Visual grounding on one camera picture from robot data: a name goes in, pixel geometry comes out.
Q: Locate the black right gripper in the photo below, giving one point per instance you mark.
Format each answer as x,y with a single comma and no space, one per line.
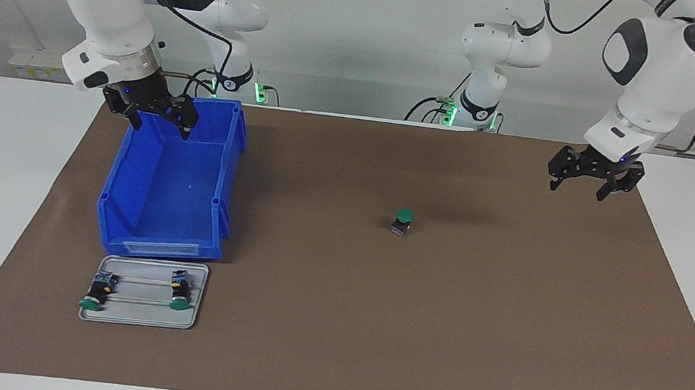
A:
134,95

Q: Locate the brown table mat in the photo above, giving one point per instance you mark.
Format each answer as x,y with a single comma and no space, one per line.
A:
404,328

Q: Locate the green push button switch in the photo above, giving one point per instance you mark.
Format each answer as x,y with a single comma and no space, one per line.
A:
179,294
95,293
403,218

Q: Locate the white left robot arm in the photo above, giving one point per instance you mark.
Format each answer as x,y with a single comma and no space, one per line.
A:
660,81

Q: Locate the white wall socket box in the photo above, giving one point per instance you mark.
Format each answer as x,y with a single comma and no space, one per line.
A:
38,67

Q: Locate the blue plastic storage bin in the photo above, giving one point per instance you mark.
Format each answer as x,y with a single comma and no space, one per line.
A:
168,199

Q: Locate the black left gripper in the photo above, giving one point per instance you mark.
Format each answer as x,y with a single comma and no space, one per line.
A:
609,166

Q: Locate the grey metal tray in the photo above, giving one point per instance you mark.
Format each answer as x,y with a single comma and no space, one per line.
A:
141,312

